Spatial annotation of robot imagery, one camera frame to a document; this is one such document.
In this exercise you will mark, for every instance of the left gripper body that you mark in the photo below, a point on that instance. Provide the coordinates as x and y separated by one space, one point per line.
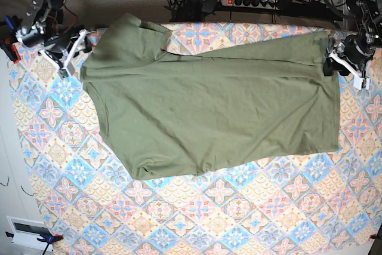
356 51

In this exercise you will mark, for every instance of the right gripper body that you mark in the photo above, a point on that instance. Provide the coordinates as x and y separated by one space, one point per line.
56 47

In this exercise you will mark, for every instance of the green t-shirt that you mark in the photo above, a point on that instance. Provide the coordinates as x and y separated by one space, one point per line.
165 114

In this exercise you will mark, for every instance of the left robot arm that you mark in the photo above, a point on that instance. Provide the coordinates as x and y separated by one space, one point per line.
366 15

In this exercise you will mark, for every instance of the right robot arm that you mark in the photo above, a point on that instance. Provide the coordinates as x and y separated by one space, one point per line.
42 26

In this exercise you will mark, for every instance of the white power strip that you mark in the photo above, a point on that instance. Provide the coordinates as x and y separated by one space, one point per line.
263 4

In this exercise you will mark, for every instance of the patterned tablecloth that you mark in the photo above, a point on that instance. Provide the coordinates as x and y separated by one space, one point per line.
285 205

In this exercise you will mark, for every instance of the blue clamp bottom left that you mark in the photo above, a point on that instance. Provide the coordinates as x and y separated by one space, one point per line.
49 239

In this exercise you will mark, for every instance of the white wall outlet box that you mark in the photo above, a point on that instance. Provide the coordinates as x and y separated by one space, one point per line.
27 226

